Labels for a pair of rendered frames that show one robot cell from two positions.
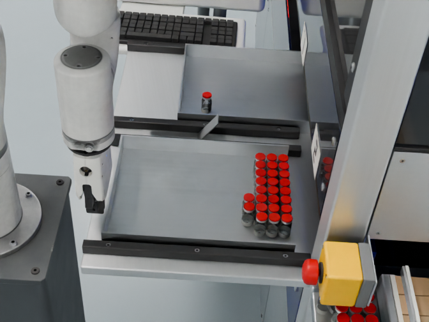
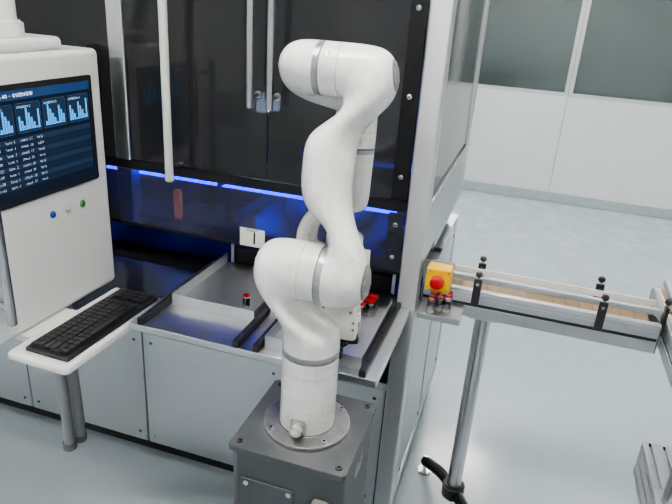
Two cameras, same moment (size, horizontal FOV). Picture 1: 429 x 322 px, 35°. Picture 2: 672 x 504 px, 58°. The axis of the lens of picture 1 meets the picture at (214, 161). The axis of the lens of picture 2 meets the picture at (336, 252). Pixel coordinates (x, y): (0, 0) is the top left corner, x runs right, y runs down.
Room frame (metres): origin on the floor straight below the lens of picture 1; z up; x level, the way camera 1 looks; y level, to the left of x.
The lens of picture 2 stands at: (0.46, 1.45, 1.73)
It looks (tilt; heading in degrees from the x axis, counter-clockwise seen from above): 22 degrees down; 288
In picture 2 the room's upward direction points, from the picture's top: 4 degrees clockwise
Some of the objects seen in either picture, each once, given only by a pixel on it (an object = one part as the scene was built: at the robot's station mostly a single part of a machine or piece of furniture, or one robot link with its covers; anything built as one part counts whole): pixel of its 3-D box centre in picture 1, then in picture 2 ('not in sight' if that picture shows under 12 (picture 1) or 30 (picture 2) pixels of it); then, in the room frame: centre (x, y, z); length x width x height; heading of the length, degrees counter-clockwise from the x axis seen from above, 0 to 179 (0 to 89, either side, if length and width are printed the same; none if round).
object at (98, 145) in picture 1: (88, 132); not in sight; (0.83, 0.21, 1.09); 0.09 x 0.08 x 0.03; 1
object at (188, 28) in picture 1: (162, 29); (97, 319); (1.58, 0.17, 0.82); 0.40 x 0.14 x 0.02; 89
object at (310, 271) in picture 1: (314, 272); (437, 282); (0.66, -0.17, 0.99); 0.04 x 0.04 x 0.04; 1
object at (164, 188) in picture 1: (202, 191); (332, 322); (0.91, 0.02, 0.90); 0.34 x 0.26 x 0.04; 91
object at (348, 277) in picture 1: (343, 273); (439, 276); (0.66, -0.21, 0.99); 0.08 x 0.07 x 0.07; 91
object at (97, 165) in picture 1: (90, 159); (339, 314); (0.83, 0.21, 1.03); 0.10 x 0.08 x 0.11; 1
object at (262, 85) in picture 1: (256, 87); (239, 284); (1.25, -0.08, 0.90); 0.34 x 0.26 x 0.04; 91
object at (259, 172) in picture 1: (260, 193); (344, 303); (0.91, -0.09, 0.90); 0.18 x 0.02 x 0.05; 1
